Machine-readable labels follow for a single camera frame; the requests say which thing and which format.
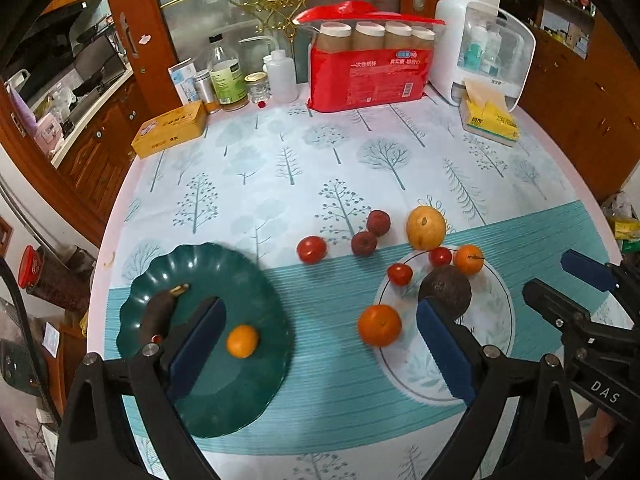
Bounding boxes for silver metal can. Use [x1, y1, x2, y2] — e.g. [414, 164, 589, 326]
[192, 69, 218, 113]

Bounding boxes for blackened overripe banana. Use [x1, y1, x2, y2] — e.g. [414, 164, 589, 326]
[138, 284, 192, 346]

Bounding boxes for yellow tissue pack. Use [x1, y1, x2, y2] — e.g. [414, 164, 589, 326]
[460, 79, 521, 148]

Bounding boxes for red lidded dark container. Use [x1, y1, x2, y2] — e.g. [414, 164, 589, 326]
[19, 244, 91, 311]

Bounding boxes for white squeeze bottle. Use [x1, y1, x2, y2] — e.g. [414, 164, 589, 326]
[240, 35, 300, 105]

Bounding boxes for yellow green packets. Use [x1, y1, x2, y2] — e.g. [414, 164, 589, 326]
[602, 192, 640, 256]

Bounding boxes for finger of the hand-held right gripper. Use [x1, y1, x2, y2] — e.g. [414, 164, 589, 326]
[561, 249, 640, 311]
[522, 280, 591, 333]

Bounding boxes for large orange tangerine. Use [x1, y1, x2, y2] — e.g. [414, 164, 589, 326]
[358, 304, 403, 347]

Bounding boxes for white storage dispenser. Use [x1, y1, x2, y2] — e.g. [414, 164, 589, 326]
[435, 0, 537, 113]

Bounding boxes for dark avocado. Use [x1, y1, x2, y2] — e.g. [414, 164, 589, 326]
[417, 265, 472, 320]

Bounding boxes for dark red round fruit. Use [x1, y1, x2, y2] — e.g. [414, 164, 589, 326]
[366, 210, 392, 237]
[350, 231, 378, 257]

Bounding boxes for glass bottle green label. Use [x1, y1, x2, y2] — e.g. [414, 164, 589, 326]
[206, 35, 248, 112]

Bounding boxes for small orange with stem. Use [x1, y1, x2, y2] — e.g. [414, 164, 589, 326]
[453, 244, 486, 276]

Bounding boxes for yellow cardboard box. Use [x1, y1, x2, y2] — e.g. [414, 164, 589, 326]
[131, 100, 208, 160]

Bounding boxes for white patterned plate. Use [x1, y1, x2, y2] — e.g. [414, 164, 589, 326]
[372, 245, 515, 403]

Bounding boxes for small jar gold lid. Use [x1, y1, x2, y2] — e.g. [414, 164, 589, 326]
[244, 72, 271, 106]

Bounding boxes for white paper sheet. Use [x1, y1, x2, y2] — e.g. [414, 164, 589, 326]
[42, 321, 63, 356]

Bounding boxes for tree print tablecloth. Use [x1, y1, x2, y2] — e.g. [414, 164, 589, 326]
[100, 82, 626, 480]

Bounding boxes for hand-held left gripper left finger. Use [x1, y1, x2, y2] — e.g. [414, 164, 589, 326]
[55, 296, 228, 480]

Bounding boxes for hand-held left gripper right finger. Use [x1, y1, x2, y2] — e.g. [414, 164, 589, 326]
[416, 297, 586, 480]

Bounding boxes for wooden kitchen cabinet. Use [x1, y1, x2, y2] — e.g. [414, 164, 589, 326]
[50, 75, 151, 211]

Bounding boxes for dark green scalloped plate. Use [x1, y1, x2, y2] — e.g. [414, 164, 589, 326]
[117, 242, 293, 438]

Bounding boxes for red paper cup package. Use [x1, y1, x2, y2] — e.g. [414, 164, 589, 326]
[292, 1, 446, 112]

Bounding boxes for yellow round pear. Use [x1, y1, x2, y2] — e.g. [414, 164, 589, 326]
[405, 206, 447, 251]

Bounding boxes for pink kitchen appliance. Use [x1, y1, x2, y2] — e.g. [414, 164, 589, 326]
[34, 112, 63, 153]

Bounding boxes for blue white carton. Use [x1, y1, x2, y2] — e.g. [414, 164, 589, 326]
[167, 57, 201, 106]

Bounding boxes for small mandarin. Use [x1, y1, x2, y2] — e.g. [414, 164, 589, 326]
[226, 324, 261, 359]

